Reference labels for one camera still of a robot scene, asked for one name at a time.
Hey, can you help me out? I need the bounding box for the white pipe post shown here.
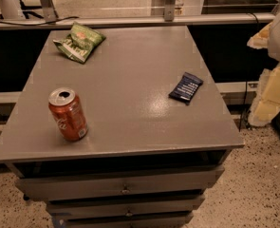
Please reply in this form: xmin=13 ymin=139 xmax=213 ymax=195
xmin=0 ymin=0 xmax=25 ymax=20

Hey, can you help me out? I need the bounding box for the blue rxbar blueberry wrapper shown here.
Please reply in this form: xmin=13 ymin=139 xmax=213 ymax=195
xmin=169 ymin=72 xmax=203 ymax=105

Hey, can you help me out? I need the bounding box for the green chip bag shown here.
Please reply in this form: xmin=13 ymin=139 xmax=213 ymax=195
xmin=53 ymin=22 xmax=106 ymax=64

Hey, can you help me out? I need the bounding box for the top grey drawer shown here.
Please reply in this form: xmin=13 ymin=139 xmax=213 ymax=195
xmin=16 ymin=165 xmax=224 ymax=201

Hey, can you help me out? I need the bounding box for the black cable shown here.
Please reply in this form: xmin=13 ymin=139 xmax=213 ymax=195
xmin=0 ymin=15 xmax=80 ymax=27

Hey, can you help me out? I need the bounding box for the grey drawer cabinet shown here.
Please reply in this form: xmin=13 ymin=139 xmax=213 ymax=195
xmin=0 ymin=26 xmax=245 ymax=228

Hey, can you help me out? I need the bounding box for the grey drawer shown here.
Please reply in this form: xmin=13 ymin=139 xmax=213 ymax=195
xmin=47 ymin=193 xmax=205 ymax=219
xmin=16 ymin=165 xmax=224 ymax=201
xmin=52 ymin=211 xmax=193 ymax=228

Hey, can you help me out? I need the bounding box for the bottom grey drawer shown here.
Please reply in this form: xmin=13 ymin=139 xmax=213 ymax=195
xmin=52 ymin=211 xmax=193 ymax=228

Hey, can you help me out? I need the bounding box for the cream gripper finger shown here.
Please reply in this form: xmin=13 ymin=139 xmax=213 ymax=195
xmin=247 ymin=23 xmax=271 ymax=49
xmin=248 ymin=63 xmax=280 ymax=126

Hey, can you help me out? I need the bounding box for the grey metal railing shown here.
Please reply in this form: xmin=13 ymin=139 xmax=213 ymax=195
xmin=0 ymin=0 xmax=280 ymax=29

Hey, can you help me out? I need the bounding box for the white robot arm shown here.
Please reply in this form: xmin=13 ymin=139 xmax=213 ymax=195
xmin=247 ymin=10 xmax=280 ymax=126

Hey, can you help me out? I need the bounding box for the middle grey drawer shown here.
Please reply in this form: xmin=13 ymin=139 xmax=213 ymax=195
xmin=47 ymin=193 xmax=205 ymax=219

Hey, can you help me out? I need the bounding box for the red coke can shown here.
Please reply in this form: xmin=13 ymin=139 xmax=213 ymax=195
xmin=48 ymin=87 xmax=88 ymax=142

